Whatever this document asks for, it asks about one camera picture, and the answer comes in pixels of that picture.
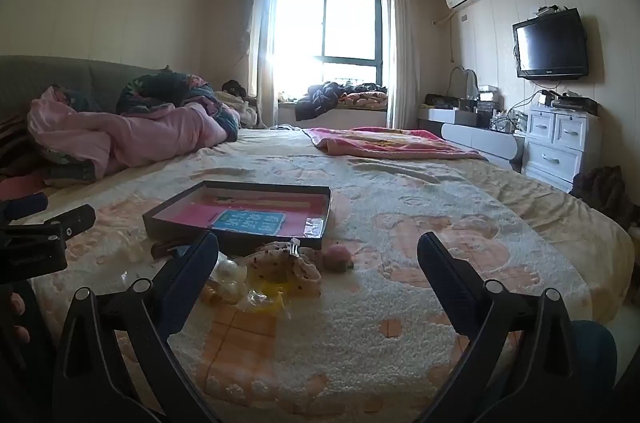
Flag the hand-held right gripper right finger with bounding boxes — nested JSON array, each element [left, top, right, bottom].
[[416, 230, 616, 423]]

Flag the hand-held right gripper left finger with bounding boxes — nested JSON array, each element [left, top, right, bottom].
[[51, 230, 222, 423]]

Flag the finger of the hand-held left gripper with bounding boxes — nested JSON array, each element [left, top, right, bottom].
[[0, 192, 49, 224], [0, 204, 97, 274]]

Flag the brown hair clip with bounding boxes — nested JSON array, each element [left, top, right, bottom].
[[149, 242, 193, 260]]

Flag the black shallow box tray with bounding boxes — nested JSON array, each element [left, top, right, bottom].
[[142, 180, 333, 256]]

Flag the yellow accessory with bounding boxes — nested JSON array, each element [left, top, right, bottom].
[[236, 280, 294, 320]]

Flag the floral fabric scrunchie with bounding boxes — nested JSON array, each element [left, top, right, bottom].
[[241, 239, 324, 300]]

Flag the person's left hand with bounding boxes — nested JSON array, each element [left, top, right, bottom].
[[9, 292, 32, 345]]

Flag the blue printed card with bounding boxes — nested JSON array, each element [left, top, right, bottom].
[[206, 209, 287, 237]]

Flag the pink pompom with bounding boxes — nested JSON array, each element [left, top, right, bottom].
[[321, 244, 357, 275]]

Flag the green headboard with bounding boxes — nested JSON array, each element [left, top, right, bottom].
[[0, 54, 168, 126]]

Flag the small clear plastic bag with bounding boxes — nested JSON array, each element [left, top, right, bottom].
[[301, 217, 329, 240]]

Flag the pink quilt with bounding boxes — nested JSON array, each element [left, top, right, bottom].
[[26, 86, 229, 182]]

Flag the white desk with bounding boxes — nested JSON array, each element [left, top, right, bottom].
[[416, 107, 527, 175]]

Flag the pink folded blanket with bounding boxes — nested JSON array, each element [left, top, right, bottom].
[[303, 126, 489, 162]]

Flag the dark floral quilt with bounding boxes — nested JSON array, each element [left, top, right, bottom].
[[115, 72, 242, 143]]

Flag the person's blue trouser leg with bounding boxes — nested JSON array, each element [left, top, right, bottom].
[[569, 319, 619, 406]]

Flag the white drawer cabinet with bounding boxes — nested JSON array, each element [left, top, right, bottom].
[[521, 102, 602, 195]]

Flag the brown fuzzy cloth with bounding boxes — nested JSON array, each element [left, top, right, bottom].
[[569, 164, 634, 230]]

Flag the white window bench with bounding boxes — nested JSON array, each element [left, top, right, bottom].
[[276, 102, 389, 130]]

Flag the table mirror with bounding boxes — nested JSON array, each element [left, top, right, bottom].
[[446, 64, 482, 105]]

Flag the colourful bedding on sill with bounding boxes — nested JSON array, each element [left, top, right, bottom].
[[339, 82, 389, 107]]

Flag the dark clothes pile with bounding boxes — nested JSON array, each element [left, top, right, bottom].
[[294, 80, 347, 122]]

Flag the black set-top box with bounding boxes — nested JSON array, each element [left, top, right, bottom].
[[549, 94, 599, 117]]

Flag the white sheer curtain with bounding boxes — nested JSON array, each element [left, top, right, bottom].
[[246, 0, 282, 130], [386, 0, 419, 130]]

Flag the window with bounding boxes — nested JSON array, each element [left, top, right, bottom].
[[276, 0, 384, 78]]

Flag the black wall television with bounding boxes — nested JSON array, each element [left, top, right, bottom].
[[511, 6, 590, 80]]

